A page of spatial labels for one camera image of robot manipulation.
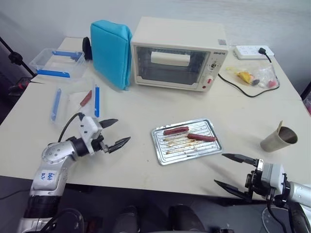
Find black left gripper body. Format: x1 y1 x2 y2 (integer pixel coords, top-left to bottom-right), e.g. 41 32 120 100
91 135 109 153

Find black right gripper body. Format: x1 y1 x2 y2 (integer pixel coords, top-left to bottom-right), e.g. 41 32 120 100
244 157 268 199

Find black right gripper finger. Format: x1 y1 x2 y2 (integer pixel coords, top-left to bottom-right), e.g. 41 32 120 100
213 179 254 201
221 153 259 167

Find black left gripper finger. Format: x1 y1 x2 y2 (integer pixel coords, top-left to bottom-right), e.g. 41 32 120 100
106 136 132 154
100 118 119 130

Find red sausage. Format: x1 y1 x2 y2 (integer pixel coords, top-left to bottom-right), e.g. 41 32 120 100
187 133 217 142
163 126 190 136
80 90 93 107

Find metal cup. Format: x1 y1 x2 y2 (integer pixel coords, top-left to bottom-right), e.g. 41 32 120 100
260 126 298 153

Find clear plastic lid blue clips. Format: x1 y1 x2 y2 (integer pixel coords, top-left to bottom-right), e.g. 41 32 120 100
49 77 101 125

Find silver ribbed baking tray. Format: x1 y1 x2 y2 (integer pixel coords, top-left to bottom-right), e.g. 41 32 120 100
151 118 223 166

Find dark rounded shape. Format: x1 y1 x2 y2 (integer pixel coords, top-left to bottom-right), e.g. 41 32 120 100
113 205 138 233
168 204 207 233
52 208 85 233

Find blue fabric appliance cover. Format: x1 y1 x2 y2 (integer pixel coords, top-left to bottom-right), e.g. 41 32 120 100
90 19 133 92

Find black round object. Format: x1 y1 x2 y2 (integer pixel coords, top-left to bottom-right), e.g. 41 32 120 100
82 36 93 62

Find clear plastic box blue clips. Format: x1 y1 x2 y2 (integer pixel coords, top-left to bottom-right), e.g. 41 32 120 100
29 48 86 79

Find clear bag of toy food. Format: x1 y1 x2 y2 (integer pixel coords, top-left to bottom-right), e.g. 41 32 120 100
225 61 280 89

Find red and black tool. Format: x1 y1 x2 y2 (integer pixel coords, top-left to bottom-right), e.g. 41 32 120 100
8 80 30 96

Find cream toaster oven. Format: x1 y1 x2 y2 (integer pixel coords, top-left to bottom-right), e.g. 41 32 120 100
131 16 229 93

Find white power strip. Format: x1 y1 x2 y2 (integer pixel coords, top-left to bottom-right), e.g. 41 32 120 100
233 44 276 61

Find black tripod stand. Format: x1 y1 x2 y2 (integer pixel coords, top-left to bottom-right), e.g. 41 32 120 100
0 36 35 76

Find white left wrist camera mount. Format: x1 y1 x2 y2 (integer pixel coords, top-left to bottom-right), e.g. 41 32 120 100
78 116 103 155

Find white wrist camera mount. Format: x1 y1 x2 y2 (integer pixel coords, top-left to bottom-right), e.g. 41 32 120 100
260 163 285 189
78 116 103 155

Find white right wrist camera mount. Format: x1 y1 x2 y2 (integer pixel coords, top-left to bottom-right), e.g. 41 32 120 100
260 163 285 189

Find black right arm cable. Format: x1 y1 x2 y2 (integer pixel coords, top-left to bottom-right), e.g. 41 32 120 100
266 193 294 233

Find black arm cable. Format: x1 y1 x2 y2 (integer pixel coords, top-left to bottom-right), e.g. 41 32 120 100
266 193 294 233
57 112 85 143

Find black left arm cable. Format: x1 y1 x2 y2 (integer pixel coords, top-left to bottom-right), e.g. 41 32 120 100
57 112 85 143

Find black plug with power cable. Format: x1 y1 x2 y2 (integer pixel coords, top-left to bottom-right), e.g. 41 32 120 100
217 47 278 98

